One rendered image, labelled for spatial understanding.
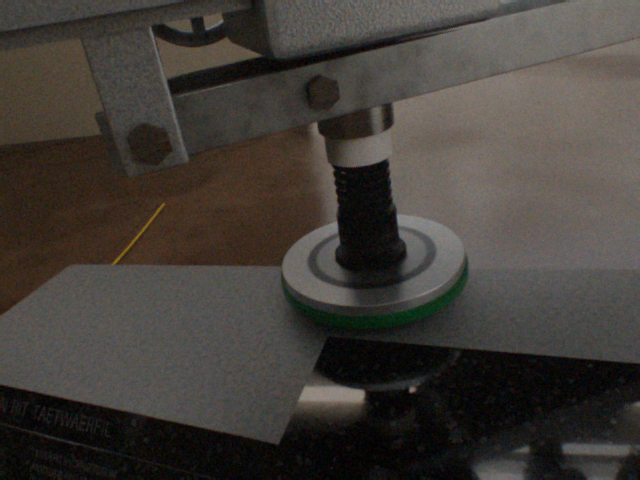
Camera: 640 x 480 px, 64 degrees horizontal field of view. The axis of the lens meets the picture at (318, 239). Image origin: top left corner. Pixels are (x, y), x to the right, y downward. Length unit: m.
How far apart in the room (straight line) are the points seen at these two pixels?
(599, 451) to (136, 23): 0.47
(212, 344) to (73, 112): 5.91
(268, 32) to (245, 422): 0.34
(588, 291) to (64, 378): 0.59
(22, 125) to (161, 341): 6.30
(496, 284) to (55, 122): 6.21
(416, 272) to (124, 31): 0.36
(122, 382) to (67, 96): 5.90
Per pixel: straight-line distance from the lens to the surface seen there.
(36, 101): 6.66
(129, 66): 0.42
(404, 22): 0.43
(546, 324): 0.59
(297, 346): 0.58
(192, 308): 0.69
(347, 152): 0.52
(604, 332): 0.59
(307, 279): 0.58
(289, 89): 0.46
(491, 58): 0.54
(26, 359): 0.72
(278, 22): 0.40
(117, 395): 0.60
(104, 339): 0.69
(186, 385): 0.57
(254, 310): 0.65
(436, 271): 0.56
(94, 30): 0.41
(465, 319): 0.59
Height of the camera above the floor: 1.22
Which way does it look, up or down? 27 degrees down
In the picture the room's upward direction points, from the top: 9 degrees counter-clockwise
